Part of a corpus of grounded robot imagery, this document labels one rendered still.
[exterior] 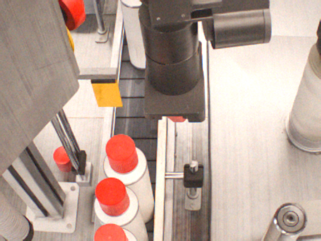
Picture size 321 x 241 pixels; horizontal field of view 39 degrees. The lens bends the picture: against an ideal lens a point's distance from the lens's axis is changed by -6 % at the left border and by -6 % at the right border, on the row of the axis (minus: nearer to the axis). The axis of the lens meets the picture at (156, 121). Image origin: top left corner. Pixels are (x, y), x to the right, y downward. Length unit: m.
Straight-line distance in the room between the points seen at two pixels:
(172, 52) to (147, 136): 0.32
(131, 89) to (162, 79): 0.31
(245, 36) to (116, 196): 0.21
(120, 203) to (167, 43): 0.17
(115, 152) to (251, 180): 0.27
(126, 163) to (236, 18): 0.20
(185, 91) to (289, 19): 0.51
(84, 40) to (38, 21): 0.71
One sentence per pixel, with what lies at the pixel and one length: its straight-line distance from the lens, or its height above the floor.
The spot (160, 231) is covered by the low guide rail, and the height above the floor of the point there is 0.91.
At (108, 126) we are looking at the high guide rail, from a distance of 0.68.
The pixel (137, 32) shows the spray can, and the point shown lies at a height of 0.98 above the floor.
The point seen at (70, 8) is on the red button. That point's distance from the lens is 0.30.
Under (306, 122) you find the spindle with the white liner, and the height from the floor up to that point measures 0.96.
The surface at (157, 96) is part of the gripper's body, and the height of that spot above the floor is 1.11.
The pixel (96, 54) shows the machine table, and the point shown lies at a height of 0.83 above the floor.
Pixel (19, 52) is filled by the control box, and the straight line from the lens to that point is 0.25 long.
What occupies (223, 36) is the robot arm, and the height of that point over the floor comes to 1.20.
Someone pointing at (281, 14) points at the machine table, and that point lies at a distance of 1.00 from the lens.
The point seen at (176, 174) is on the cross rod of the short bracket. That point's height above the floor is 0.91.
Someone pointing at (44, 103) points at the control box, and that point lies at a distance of 0.29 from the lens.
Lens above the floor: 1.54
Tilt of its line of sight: 60 degrees down
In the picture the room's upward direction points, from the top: 7 degrees counter-clockwise
